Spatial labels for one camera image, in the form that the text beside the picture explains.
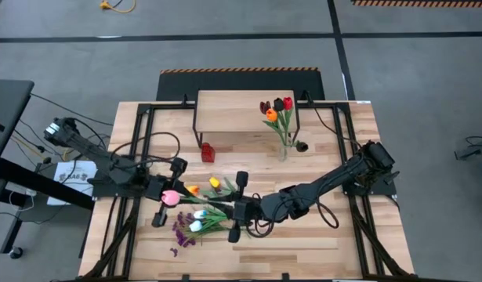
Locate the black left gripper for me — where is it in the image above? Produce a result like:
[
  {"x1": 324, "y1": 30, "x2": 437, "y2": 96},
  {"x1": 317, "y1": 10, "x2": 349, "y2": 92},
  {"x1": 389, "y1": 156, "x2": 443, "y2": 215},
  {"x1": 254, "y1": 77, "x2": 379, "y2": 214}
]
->
[{"x1": 144, "y1": 157, "x2": 193, "y2": 229}]

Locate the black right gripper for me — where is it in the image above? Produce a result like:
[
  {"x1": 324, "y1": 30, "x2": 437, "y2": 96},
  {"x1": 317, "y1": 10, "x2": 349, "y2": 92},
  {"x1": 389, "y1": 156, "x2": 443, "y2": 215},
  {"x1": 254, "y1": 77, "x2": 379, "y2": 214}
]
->
[{"x1": 208, "y1": 171, "x2": 263, "y2": 244}]

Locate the yellow-orange artificial tulip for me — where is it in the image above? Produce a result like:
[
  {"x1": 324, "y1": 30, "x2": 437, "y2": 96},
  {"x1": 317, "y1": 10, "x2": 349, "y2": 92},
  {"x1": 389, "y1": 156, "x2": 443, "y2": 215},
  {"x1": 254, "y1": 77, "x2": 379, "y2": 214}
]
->
[{"x1": 187, "y1": 185, "x2": 226, "y2": 201}]

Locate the pink artificial tulip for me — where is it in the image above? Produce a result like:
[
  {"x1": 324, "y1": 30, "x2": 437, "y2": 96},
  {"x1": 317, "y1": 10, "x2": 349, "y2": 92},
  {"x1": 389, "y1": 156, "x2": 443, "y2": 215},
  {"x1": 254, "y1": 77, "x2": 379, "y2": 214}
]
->
[{"x1": 161, "y1": 190, "x2": 226, "y2": 208}]

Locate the yellow artificial tulip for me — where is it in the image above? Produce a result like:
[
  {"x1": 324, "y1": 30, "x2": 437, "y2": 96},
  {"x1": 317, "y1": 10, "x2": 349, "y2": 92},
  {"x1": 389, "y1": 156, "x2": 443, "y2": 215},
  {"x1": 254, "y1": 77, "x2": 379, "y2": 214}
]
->
[{"x1": 201, "y1": 175, "x2": 238, "y2": 199}]

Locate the purple artificial flower bunch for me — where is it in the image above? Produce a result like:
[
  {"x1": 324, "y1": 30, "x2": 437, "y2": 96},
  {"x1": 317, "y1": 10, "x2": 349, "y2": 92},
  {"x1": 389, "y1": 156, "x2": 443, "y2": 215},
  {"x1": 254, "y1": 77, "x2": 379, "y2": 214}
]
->
[{"x1": 169, "y1": 211, "x2": 198, "y2": 259}]

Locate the clear glass vase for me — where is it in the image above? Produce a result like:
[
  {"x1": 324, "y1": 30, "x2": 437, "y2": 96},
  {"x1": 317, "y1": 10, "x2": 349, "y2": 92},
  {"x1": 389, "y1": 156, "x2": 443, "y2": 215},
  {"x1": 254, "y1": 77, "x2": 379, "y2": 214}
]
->
[{"x1": 277, "y1": 143, "x2": 291, "y2": 163}]

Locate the orange artificial tulip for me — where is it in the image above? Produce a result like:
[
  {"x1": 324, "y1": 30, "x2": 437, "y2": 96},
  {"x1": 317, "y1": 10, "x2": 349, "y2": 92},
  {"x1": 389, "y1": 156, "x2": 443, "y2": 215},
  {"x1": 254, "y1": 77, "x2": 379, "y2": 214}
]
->
[{"x1": 263, "y1": 108, "x2": 288, "y2": 148}]

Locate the wooden shelf with black legs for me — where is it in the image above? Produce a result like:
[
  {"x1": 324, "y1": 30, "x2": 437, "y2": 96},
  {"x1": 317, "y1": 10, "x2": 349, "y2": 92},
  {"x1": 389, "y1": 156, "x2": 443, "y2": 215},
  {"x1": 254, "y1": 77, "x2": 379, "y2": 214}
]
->
[{"x1": 192, "y1": 88, "x2": 301, "y2": 149}]

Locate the red glass vase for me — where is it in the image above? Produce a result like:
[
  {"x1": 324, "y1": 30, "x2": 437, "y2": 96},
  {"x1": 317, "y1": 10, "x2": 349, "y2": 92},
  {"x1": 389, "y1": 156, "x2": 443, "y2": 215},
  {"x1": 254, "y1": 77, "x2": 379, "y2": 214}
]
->
[{"x1": 201, "y1": 143, "x2": 216, "y2": 164}]

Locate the white printed paper sheet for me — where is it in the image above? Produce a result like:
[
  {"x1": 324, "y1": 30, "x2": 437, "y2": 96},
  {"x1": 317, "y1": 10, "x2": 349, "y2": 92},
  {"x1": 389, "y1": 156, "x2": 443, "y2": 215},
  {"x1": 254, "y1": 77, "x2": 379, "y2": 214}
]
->
[{"x1": 46, "y1": 159, "x2": 101, "y2": 207}]

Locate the black floor mat striped edge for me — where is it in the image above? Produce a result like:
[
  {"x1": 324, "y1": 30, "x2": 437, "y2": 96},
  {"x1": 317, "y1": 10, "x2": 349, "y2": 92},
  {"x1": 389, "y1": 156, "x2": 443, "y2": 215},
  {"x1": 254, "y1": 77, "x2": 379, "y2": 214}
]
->
[{"x1": 156, "y1": 67, "x2": 327, "y2": 102}]

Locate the black desk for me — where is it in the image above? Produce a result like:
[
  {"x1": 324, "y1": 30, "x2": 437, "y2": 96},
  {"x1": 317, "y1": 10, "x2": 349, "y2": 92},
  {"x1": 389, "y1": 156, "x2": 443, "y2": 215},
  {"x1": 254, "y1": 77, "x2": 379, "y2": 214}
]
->
[{"x1": 0, "y1": 79, "x2": 96, "y2": 259}]

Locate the floor mat with hazard stripe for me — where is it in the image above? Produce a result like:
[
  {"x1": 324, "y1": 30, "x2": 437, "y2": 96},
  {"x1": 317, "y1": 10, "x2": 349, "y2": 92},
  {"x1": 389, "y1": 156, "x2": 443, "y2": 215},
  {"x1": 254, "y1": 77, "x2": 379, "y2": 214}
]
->
[{"x1": 350, "y1": 0, "x2": 482, "y2": 8}]

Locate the yellow floor cable with plug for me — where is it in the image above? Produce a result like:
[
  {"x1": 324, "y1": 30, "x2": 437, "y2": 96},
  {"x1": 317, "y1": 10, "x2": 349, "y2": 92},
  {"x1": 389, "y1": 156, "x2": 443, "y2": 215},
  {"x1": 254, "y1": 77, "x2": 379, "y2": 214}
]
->
[{"x1": 99, "y1": 0, "x2": 137, "y2": 14}]

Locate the black floor equipment with cable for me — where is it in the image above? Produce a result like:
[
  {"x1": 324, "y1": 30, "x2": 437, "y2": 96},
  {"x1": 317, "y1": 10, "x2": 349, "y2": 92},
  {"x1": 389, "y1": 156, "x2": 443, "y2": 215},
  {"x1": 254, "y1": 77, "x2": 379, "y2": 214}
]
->
[{"x1": 454, "y1": 134, "x2": 482, "y2": 161}]

